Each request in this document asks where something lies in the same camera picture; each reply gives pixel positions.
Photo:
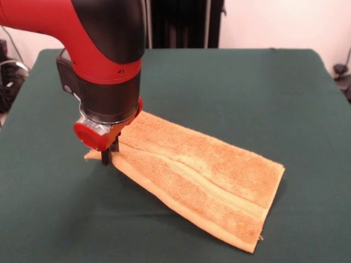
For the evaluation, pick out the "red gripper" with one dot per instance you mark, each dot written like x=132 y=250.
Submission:
x=91 y=137

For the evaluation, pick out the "orange terry towel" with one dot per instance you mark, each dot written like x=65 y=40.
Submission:
x=214 y=175

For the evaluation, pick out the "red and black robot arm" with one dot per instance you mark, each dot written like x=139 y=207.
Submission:
x=96 y=41

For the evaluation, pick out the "dark green table cloth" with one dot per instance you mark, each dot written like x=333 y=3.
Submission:
x=219 y=82

